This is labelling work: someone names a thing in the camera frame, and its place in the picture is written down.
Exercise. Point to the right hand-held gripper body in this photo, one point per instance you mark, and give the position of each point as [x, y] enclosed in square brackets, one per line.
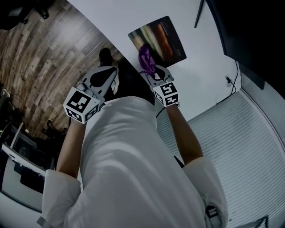
[167, 93]

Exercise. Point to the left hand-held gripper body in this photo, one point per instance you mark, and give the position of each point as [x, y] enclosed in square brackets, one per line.
[82, 102]

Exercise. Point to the purple cloth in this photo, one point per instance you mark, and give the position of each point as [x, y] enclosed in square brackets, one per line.
[145, 58]

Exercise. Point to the dark printed mouse pad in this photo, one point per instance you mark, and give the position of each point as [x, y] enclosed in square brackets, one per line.
[164, 42]

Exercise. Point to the person's right forearm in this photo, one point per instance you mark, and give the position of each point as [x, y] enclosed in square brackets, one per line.
[182, 133]

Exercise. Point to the person's left forearm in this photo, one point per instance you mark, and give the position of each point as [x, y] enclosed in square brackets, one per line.
[70, 151]

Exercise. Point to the person's right leg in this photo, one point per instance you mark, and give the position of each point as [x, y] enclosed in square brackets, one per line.
[133, 84]

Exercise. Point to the person's leg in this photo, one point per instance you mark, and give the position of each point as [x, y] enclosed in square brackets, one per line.
[105, 56]
[133, 84]

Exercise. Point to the person's left leg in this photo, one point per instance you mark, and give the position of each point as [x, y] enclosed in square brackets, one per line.
[105, 56]

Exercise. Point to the person's white shirt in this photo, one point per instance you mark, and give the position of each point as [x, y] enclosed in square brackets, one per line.
[133, 167]

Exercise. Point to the white side table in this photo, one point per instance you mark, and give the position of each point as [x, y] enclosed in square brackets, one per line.
[9, 178]

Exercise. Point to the black monitor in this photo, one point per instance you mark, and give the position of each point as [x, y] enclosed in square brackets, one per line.
[256, 33]

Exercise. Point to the black harness buckle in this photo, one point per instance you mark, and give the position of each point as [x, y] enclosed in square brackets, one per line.
[211, 212]

